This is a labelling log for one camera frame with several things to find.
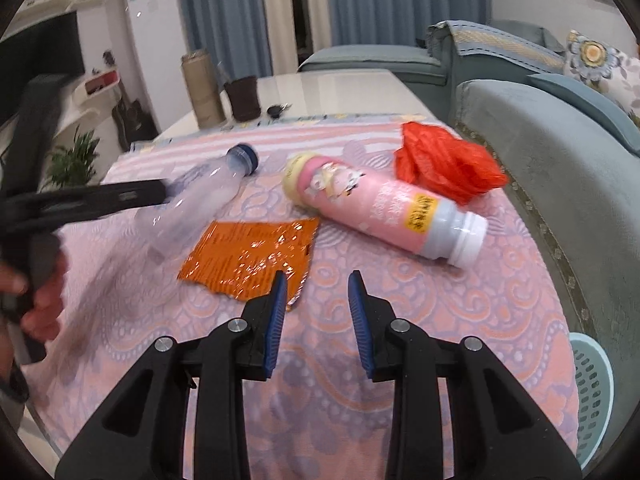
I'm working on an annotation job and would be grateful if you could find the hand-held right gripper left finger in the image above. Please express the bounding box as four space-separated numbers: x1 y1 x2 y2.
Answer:
55 270 288 480

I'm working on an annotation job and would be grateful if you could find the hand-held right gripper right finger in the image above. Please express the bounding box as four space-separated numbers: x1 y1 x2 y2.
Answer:
347 270 583 480

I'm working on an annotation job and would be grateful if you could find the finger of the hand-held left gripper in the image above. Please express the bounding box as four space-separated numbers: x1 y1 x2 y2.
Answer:
30 179 168 226

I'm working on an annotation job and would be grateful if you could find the orange foil wrapper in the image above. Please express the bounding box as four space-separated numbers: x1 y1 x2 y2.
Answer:
178 219 321 311

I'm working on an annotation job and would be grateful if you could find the clear plastic bottle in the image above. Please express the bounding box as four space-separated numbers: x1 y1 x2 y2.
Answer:
135 144 260 256

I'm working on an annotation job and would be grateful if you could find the light blue plastic basket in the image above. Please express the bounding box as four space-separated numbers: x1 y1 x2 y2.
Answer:
567 332 615 468

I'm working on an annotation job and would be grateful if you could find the person's left hand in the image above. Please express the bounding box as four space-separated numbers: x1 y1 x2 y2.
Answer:
0 252 68 342

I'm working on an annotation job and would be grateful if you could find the green potted plant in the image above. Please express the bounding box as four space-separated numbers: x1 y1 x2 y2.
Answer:
50 127 101 191

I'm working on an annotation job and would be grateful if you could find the white television cabinet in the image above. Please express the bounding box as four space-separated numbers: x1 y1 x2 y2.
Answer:
47 71 132 161

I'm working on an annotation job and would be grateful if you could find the black guitar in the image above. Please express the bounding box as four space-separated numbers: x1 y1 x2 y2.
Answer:
111 80 158 153

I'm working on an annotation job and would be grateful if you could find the black television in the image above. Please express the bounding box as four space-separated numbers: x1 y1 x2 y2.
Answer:
0 10 86 126

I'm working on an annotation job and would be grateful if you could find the red storage box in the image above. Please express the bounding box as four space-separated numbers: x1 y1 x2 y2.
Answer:
84 71 121 97

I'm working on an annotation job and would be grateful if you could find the pink patterned blanket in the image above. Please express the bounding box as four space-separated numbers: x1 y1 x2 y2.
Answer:
20 112 581 480

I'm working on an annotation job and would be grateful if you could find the pink plastic bottle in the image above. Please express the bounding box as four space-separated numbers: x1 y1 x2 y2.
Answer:
282 154 488 268

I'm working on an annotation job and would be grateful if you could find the bronze thermos flask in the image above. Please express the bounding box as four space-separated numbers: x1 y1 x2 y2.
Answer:
181 49 226 129

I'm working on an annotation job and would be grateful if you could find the white refrigerator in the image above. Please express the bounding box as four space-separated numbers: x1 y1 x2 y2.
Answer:
124 0 191 133

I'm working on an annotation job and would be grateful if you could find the dark brown cup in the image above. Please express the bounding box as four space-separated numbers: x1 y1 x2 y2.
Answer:
223 76 262 122

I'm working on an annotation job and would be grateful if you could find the red plastic bag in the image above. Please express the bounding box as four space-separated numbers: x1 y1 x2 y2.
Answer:
394 121 508 206

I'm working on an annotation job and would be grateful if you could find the blue curtain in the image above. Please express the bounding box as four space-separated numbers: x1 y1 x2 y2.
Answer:
324 0 493 47
175 0 273 78

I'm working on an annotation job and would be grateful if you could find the white coffee table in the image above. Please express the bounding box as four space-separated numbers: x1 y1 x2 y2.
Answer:
152 69 433 146

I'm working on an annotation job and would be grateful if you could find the white curtain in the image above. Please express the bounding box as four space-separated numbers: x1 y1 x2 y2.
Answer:
260 0 293 78
304 0 332 53

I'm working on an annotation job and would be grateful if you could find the teal sofa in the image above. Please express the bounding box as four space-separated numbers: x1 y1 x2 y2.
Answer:
297 19 640 461

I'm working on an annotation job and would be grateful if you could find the teal armrest cover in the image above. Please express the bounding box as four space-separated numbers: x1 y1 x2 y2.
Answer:
426 20 566 73

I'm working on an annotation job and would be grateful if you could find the floral pillow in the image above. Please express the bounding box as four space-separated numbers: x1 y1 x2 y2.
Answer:
564 30 640 126

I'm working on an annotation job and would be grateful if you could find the white wall shelf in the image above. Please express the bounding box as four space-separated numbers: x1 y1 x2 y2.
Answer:
15 0 76 17

